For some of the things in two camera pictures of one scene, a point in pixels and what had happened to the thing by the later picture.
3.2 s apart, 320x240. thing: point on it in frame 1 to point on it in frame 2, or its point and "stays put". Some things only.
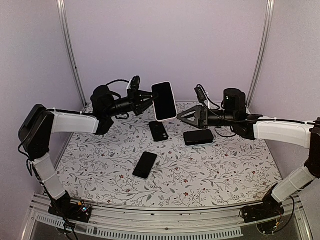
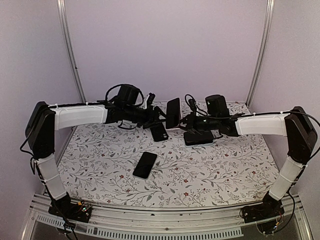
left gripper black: x=136 y=100 to x=156 y=114
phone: x=165 y=105 to x=173 y=113
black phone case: x=158 y=131 stays put
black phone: x=145 y=165 stays put
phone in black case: x=198 y=137 stays put
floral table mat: x=141 y=162 stays put
